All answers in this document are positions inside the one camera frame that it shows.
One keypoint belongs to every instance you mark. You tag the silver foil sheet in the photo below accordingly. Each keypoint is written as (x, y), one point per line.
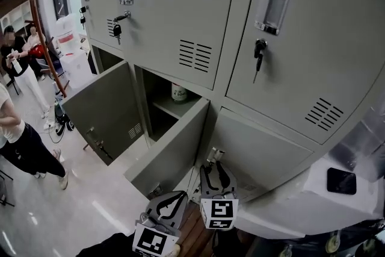
(361, 144)

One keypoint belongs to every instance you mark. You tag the person's white shoe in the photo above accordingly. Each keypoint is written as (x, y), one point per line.
(173, 250)

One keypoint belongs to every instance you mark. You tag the red-brown wooden coat rack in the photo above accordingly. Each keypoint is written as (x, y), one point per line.
(45, 48)

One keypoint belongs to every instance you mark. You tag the black office chair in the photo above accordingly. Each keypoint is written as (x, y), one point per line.
(3, 186)

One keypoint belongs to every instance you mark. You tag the person's left forearm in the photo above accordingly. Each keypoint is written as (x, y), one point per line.
(111, 246)

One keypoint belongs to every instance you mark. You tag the black wheeled cart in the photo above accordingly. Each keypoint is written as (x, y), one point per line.
(316, 246)

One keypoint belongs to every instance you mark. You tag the grey metal locker door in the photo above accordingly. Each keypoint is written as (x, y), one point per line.
(105, 105)
(171, 153)
(264, 153)

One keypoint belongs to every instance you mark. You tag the teal folded umbrella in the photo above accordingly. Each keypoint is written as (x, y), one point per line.
(57, 99)

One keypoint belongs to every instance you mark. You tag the red bag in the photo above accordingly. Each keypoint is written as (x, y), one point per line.
(36, 50)

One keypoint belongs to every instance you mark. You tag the wooden slat platform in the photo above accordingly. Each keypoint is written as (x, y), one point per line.
(195, 234)

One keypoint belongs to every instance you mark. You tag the person's right forearm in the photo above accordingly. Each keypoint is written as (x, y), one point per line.
(225, 245)

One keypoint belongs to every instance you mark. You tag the large clear dispenser water jug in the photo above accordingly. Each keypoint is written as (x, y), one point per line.
(67, 27)

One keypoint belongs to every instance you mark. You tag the green label bottle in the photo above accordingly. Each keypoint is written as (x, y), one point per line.
(179, 94)

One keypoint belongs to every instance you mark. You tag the white shelving unit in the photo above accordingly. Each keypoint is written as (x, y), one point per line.
(15, 18)

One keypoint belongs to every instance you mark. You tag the black-headed key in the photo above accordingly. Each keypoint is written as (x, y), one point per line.
(82, 20)
(258, 54)
(117, 30)

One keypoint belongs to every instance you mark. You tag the white equipment housing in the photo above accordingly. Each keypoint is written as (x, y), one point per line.
(285, 207)

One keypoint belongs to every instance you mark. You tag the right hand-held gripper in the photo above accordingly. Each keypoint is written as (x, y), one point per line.
(219, 213)

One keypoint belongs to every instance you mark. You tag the black phone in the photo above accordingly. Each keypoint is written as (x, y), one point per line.
(341, 181)

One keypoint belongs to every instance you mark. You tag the white water dispenser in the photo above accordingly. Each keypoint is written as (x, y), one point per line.
(75, 69)

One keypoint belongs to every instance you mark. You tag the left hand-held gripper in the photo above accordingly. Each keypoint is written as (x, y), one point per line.
(153, 242)

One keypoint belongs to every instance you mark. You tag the green and black bag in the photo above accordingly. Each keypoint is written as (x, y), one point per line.
(61, 123)

